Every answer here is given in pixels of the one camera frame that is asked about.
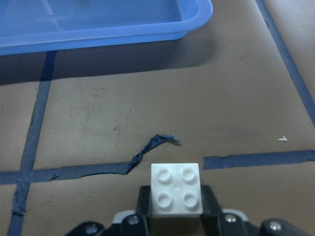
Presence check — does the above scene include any blue plastic tray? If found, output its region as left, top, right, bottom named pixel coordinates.
left=0, top=0, right=213, bottom=56

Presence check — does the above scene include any white block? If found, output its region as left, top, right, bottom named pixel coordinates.
left=151, top=163, right=203, bottom=217

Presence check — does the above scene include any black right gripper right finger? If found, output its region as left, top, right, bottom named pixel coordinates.
left=200, top=185, right=222, bottom=236

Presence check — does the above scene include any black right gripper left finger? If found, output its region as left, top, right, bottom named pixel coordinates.
left=136, top=185, right=152, bottom=236

